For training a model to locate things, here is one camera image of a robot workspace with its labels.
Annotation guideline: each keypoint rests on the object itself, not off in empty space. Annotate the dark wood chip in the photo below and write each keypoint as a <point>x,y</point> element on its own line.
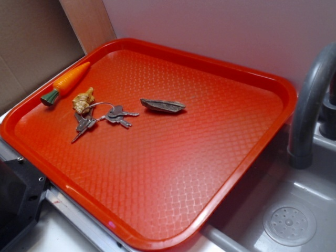
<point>162,105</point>

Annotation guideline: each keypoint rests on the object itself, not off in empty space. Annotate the red plastic tray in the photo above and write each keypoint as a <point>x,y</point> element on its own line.
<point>157,182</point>

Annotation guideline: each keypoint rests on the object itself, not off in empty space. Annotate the silver key bunch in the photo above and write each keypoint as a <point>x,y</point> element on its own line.
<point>115,115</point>

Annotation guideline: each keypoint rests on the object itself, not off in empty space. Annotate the beige seashell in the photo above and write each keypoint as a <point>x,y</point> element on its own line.
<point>82,101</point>

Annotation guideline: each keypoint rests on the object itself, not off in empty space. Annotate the orange toy carrot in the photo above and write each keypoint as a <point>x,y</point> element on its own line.
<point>64,84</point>

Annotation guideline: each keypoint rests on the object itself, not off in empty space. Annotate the grey plastic sink basin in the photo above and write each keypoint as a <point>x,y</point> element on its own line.
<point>237,223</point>

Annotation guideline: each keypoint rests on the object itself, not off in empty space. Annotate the grey sink faucet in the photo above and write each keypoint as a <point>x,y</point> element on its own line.
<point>316,98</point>

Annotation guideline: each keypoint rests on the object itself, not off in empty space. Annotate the round sink drain strainer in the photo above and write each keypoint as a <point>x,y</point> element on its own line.
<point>289,223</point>

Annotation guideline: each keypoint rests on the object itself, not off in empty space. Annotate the brown cardboard panel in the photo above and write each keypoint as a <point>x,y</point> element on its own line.
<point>39,39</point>

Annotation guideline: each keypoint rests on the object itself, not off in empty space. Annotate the black metal bracket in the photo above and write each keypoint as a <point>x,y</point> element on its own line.
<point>22,192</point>

